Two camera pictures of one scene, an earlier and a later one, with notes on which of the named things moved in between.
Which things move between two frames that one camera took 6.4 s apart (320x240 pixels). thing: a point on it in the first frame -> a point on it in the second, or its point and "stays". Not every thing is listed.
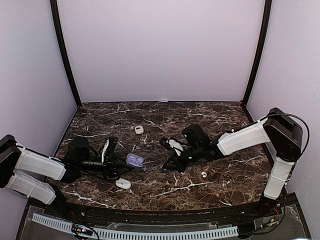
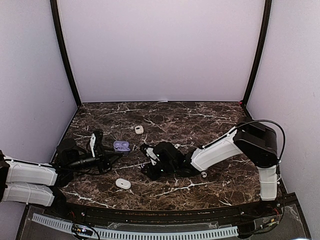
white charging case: x=123 y=183 stays
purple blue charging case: x=136 y=161 -> x=121 y=146
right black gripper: x=178 y=165 -> x=152 y=174
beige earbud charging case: x=139 y=129 stays
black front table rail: x=76 y=211 stays
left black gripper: x=110 y=167 -> x=101 y=159
